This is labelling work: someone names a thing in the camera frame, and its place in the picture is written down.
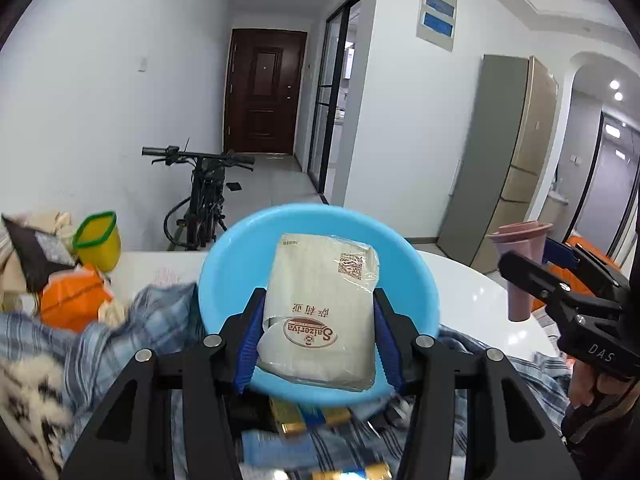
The orange plastic bag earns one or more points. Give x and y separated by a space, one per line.
70 300

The wall electrical panel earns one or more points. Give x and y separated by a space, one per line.
436 16

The black framed sliding glass door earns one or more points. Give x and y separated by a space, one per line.
332 110

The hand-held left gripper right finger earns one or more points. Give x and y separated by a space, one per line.
384 332

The pink plastic cup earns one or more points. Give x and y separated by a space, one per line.
520 260

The black bicycle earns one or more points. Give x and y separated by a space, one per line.
205 200

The blue gold box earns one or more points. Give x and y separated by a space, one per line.
312 414

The white light switch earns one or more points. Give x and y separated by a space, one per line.
143 64

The beige grey refrigerator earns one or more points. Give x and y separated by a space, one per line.
500 170

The white black furry cloth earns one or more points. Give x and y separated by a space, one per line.
30 410

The beige tissue pack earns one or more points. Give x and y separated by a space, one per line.
320 310

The beige crumpled cloth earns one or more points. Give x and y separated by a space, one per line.
45 222

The blue plaid cloth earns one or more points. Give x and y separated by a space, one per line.
125 330

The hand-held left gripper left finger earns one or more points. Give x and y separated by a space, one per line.
250 332

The person's right hand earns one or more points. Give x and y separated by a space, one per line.
582 385

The blue plastic basin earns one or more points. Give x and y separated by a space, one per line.
235 280

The black fuzzy item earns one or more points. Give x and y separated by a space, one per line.
247 415

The yellow container with green rim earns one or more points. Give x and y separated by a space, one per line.
100 245

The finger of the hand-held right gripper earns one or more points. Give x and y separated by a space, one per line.
557 250
540 277

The dark snack bag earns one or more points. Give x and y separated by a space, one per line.
35 255

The dark brown entrance door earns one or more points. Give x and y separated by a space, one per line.
265 95

